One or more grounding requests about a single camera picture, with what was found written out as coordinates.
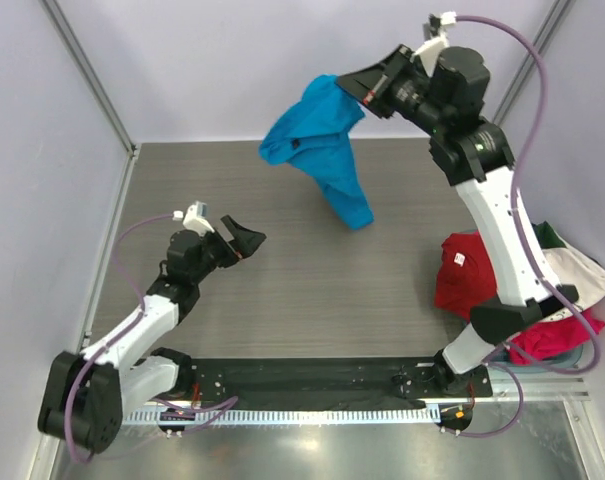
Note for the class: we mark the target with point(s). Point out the perforated metal rail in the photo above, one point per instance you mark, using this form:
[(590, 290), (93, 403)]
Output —
[(160, 416)]

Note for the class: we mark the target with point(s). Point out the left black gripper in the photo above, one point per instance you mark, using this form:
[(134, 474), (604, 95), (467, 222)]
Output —
[(227, 245)]

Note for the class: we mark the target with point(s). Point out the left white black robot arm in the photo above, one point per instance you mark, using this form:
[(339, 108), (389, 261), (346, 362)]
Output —
[(88, 394)]

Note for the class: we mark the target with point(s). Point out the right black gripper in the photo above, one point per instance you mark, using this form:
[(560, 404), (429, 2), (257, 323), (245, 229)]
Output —
[(382, 91)]

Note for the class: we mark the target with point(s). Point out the left aluminium frame post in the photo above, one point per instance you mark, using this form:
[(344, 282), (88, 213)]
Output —
[(73, 45)]

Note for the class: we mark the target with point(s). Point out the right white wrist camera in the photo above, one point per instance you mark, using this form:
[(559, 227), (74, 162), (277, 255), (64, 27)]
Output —
[(436, 38)]

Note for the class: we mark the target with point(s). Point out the pink t shirt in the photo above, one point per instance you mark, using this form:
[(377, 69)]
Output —
[(550, 339)]

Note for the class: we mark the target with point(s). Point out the blue t shirt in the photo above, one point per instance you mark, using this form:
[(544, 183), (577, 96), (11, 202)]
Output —
[(313, 136)]

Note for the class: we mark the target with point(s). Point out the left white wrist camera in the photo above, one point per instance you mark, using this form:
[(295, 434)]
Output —
[(194, 218)]

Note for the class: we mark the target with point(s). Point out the red t shirt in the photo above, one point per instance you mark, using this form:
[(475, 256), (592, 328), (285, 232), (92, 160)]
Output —
[(465, 278)]

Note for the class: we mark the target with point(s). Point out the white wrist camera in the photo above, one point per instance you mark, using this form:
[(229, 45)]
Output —
[(436, 38), (194, 218)]

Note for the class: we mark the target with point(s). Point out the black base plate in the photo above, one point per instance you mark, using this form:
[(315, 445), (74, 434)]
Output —
[(324, 384)]

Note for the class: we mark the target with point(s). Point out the dark green t shirt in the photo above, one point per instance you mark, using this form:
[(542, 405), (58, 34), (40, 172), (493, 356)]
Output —
[(547, 236)]

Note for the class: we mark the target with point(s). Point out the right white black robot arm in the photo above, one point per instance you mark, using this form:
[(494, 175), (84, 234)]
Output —
[(479, 165)]

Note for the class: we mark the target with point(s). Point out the white t shirt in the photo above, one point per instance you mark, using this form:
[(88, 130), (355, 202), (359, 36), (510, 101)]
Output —
[(575, 268)]

